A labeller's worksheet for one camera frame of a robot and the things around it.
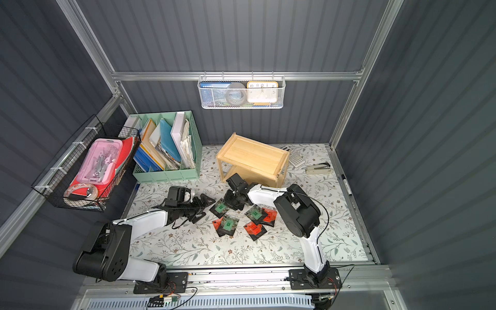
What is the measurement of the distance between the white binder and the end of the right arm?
1.01 ft

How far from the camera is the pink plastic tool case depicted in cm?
70

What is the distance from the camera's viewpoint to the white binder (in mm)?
928
